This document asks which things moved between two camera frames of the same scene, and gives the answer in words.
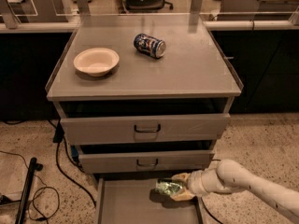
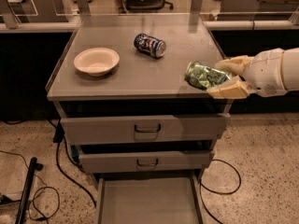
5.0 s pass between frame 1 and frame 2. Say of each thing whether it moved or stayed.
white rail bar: stayed
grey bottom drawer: stayed
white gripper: moved
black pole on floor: stayed
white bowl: stayed
